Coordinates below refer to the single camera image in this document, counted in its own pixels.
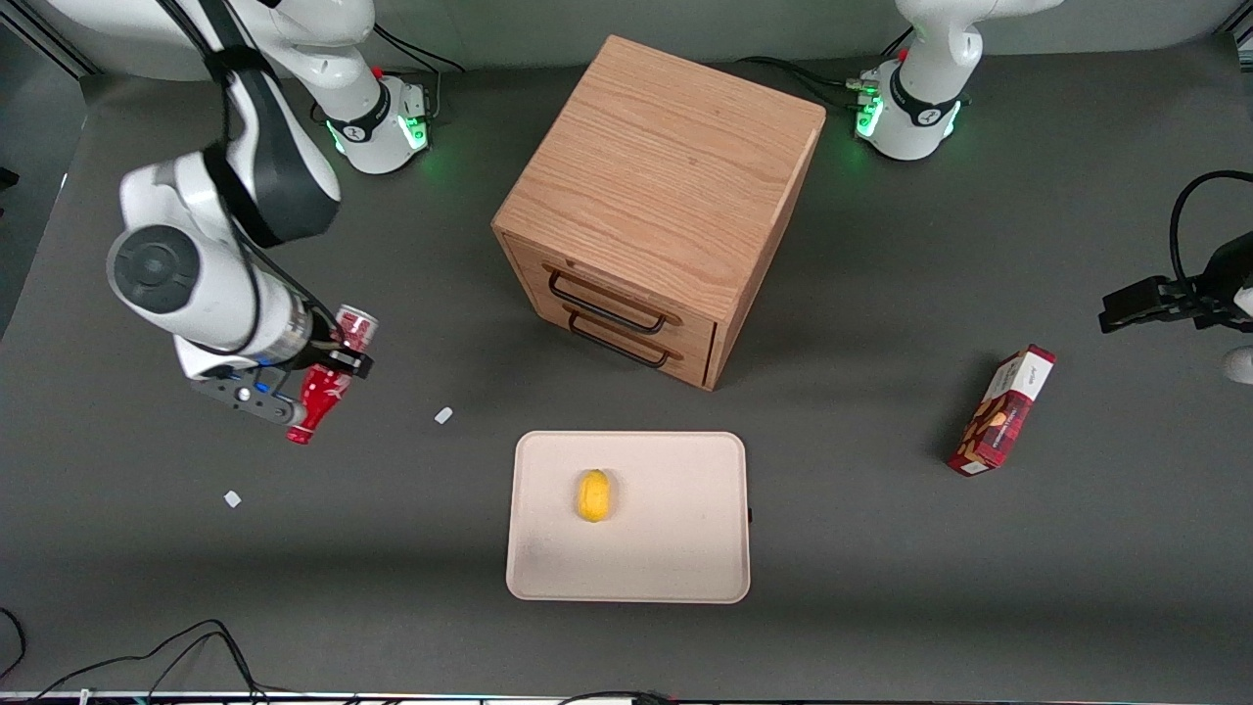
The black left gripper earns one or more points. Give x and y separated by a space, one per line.
1226 278

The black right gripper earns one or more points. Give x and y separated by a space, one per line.
324 352

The red coke bottle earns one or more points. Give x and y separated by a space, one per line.
315 406

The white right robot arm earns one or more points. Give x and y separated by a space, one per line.
284 147

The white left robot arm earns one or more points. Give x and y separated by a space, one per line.
920 98

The cream plastic tray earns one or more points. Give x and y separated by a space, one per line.
666 529

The red silver soda can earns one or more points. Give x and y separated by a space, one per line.
358 328

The red tartan shortbread box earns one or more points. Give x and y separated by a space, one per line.
1000 416

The yellow lemon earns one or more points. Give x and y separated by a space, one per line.
593 495

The wooden two-drawer cabinet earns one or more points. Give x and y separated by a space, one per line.
666 186

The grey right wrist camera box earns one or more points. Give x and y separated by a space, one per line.
245 395

